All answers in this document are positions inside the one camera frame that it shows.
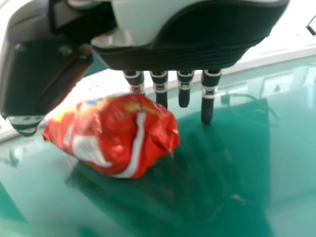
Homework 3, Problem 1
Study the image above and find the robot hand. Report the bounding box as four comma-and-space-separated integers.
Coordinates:
0, 0, 291, 138

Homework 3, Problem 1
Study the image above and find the red biscuit packet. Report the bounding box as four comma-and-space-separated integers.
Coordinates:
42, 93, 180, 180

